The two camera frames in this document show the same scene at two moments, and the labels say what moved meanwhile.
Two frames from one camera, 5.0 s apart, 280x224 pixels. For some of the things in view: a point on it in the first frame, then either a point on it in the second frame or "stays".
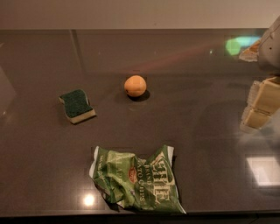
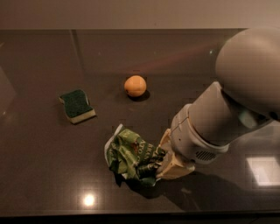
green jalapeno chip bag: (129, 182) to (130, 157)
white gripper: (271, 49) to (189, 143)
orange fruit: (135, 85) stays
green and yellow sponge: (76, 106) stays
